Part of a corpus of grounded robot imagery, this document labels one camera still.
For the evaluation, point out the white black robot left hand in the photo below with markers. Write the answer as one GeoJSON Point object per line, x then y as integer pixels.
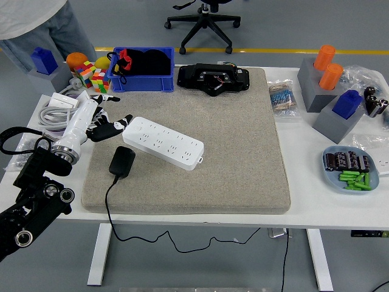
{"type": "Point", "coordinates": [79, 121]}

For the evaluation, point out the black plug adapter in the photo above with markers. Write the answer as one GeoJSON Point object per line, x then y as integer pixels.
{"type": "Point", "coordinates": [122, 161]}

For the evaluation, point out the white power strip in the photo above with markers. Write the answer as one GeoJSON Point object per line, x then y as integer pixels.
{"type": "Point", "coordinates": [164, 143]}

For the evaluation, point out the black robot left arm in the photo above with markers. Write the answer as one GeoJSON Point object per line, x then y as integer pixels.
{"type": "Point", "coordinates": [36, 194]}

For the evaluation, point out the grey power plug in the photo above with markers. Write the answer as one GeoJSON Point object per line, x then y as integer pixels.
{"type": "Point", "coordinates": [75, 82]}

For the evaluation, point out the white card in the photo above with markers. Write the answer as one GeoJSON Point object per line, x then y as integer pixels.
{"type": "Point", "coordinates": [82, 96]}

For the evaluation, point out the colourful puzzle cube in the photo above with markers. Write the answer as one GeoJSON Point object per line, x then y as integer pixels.
{"type": "Point", "coordinates": [84, 73]}
{"type": "Point", "coordinates": [100, 80]}

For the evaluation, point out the grey block holder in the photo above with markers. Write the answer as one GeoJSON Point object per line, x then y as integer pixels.
{"type": "Point", "coordinates": [334, 129]}
{"type": "Point", "coordinates": [57, 80]}

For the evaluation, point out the clear bag of metal nuts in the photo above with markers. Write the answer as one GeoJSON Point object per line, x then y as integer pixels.
{"type": "Point", "coordinates": [27, 143]}

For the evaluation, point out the wide orange cylinder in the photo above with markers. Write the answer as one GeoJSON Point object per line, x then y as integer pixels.
{"type": "Point", "coordinates": [76, 61]}

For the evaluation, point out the yellow ball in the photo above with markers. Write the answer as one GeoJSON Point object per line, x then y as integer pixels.
{"type": "Point", "coordinates": [101, 62]}

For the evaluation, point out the blue plastic block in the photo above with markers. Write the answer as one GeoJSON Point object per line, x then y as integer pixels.
{"type": "Point", "coordinates": [44, 61]}
{"type": "Point", "coordinates": [346, 105]}

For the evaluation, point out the blue plastic bin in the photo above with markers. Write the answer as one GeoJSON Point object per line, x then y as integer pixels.
{"type": "Point", "coordinates": [143, 83]}

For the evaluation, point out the black pouch with red trim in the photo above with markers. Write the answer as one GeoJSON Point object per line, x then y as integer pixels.
{"type": "Point", "coordinates": [149, 64]}

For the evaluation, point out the person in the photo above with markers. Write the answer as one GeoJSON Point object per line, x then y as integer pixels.
{"type": "Point", "coordinates": [36, 18]}

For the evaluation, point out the white table leg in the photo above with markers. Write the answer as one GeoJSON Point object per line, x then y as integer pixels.
{"type": "Point", "coordinates": [100, 255]}
{"type": "Point", "coordinates": [320, 261]}

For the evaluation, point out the grey-brown mat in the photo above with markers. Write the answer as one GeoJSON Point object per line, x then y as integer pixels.
{"type": "Point", "coordinates": [212, 152]}

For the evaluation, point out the black office chair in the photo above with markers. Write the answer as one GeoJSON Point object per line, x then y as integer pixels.
{"type": "Point", "coordinates": [206, 21]}

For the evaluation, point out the clear bag of resistors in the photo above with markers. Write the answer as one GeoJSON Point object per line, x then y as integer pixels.
{"type": "Point", "coordinates": [282, 100]}

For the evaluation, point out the grey holder with two holes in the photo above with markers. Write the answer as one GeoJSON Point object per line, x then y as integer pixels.
{"type": "Point", "coordinates": [307, 82]}

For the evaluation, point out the tall orange cylinder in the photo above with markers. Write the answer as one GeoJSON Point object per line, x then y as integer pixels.
{"type": "Point", "coordinates": [330, 76]}
{"type": "Point", "coordinates": [324, 57]}

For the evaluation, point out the black capacitor with print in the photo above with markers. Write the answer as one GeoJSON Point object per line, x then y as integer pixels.
{"type": "Point", "coordinates": [365, 163]}
{"type": "Point", "coordinates": [330, 161]}
{"type": "Point", "coordinates": [353, 160]}
{"type": "Point", "coordinates": [341, 160]}

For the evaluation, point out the light blue plate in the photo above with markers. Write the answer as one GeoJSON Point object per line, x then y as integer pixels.
{"type": "Point", "coordinates": [329, 179]}

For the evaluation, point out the green battery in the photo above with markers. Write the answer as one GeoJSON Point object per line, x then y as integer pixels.
{"type": "Point", "coordinates": [349, 172]}
{"type": "Point", "coordinates": [360, 177]}
{"type": "Point", "coordinates": [366, 179]}
{"type": "Point", "coordinates": [360, 185]}
{"type": "Point", "coordinates": [348, 177]}
{"type": "Point", "coordinates": [352, 188]}

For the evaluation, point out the clear bag of screws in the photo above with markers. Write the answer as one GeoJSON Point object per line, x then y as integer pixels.
{"type": "Point", "coordinates": [358, 76]}

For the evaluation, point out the loose black capacitor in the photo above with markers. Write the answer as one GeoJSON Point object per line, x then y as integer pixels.
{"type": "Point", "coordinates": [373, 106]}
{"type": "Point", "coordinates": [384, 105]}
{"type": "Point", "coordinates": [369, 92]}

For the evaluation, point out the empty clear plastic bag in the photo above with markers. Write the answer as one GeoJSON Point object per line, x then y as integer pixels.
{"type": "Point", "coordinates": [370, 143]}

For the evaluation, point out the black table control panel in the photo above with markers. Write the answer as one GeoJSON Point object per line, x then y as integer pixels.
{"type": "Point", "coordinates": [367, 234]}

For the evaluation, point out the white wall switch plate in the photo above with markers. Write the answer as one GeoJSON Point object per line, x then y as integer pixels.
{"type": "Point", "coordinates": [62, 100]}

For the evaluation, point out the metal bracket under table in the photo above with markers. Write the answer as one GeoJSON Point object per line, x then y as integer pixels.
{"type": "Point", "coordinates": [276, 232]}

